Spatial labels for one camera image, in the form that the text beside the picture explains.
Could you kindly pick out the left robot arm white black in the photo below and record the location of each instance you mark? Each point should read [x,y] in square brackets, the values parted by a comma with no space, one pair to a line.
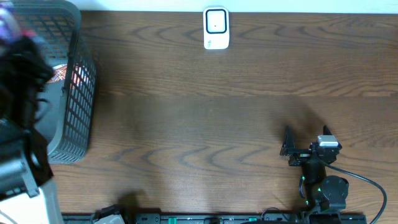
[28,190]

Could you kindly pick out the purple pink snack packet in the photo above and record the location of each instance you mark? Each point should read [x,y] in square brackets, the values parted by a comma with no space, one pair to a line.
[11,31]

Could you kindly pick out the orange snack packet in basket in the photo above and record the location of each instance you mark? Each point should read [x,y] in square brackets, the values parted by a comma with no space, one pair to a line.
[60,71]

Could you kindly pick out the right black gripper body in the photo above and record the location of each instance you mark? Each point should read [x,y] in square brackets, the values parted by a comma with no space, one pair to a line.
[300,156]

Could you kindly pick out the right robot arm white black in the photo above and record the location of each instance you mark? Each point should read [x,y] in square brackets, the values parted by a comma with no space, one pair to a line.
[324,193]

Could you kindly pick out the white barcode scanner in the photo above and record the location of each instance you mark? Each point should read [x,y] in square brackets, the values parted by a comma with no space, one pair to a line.
[216,33]

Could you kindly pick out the grey plastic mesh basket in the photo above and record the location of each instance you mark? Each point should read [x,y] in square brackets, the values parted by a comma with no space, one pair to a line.
[65,113]

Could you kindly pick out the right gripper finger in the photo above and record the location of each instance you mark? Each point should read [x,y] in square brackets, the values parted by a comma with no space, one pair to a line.
[288,142]
[326,130]

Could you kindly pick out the black mounting rail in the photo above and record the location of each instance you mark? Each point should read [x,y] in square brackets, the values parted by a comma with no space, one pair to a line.
[152,218]

